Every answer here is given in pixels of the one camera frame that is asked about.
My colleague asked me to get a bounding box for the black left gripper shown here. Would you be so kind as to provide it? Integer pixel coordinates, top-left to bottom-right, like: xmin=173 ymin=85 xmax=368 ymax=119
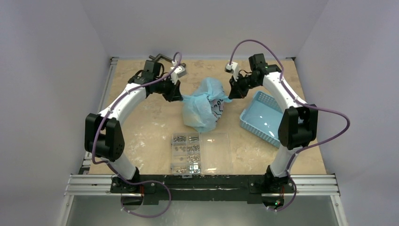
xmin=153 ymin=74 xmax=183 ymax=102

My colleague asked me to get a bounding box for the light blue printed plastic bag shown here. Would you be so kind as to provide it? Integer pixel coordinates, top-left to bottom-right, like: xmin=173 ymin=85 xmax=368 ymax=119
xmin=182 ymin=77 xmax=232 ymax=133

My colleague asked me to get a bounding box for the light blue plastic basket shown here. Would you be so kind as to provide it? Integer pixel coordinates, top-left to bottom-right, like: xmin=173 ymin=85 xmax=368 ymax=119
xmin=239 ymin=91 xmax=283 ymax=148

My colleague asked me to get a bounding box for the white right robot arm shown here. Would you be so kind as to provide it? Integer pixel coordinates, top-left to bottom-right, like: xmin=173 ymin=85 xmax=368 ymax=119
xmin=225 ymin=54 xmax=318 ymax=192

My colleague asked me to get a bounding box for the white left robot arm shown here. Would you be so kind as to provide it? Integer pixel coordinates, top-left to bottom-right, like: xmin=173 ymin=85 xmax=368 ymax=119
xmin=84 ymin=60 xmax=186 ymax=193

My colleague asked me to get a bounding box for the clear plastic organizer box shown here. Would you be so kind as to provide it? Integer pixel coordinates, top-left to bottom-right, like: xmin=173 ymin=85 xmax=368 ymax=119
xmin=170 ymin=132 xmax=233 ymax=178

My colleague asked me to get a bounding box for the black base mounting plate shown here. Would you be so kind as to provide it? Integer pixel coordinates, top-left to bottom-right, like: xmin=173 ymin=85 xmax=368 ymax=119
xmin=110 ymin=175 xmax=295 ymax=205

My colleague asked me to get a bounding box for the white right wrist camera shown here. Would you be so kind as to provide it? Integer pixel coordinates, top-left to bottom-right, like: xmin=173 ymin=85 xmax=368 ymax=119
xmin=225 ymin=62 xmax=240 ymax=81

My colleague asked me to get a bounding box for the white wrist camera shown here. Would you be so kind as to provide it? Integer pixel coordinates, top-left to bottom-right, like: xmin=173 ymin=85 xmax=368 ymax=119
xmin=225 ymin=62 xmax=240 ymax=81
xmin=170 ymin=61 xmax=187 ymax=85

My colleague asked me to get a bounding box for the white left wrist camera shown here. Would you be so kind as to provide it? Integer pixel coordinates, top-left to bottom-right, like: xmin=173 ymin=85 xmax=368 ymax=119
xmin=170 ymin=61 xmax=187 ymax=85

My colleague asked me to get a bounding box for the dark metal crank handle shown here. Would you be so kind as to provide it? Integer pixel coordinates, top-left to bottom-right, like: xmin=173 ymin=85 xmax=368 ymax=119
xmin=149 ymin=54 xmax=173 ymax=65

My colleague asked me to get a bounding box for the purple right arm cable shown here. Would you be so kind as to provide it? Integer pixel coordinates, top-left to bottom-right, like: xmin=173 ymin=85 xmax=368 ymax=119
xmin=229 ymin=40 xmax=351 ymax=178

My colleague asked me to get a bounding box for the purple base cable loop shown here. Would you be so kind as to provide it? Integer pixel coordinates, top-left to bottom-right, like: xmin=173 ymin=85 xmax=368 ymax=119
xmin=120 ymin=178 xmax=173 ymax=218

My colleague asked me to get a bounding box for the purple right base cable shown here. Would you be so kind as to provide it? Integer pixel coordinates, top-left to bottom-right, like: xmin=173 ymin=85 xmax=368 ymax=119
xmin=265 ymin=178 xmax=300 ymax=213

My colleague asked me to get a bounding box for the aluminium extrusion rail frame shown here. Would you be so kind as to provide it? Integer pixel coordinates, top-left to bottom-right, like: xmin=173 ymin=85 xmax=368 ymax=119
xmin=56 ymin=56 xmax=349 ymax=226

